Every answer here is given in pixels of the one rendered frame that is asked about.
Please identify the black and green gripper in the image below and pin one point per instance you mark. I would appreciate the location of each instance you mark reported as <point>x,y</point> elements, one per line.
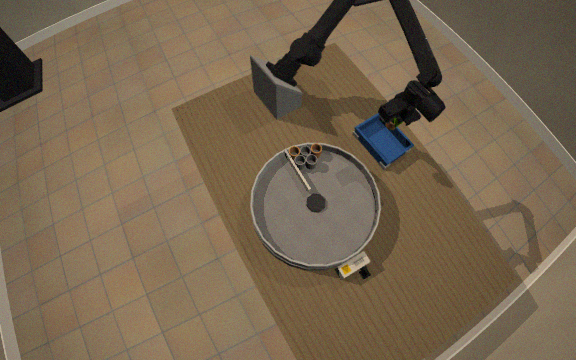
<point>414,117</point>

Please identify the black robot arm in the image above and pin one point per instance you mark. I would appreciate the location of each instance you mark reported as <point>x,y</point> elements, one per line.
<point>304,51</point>

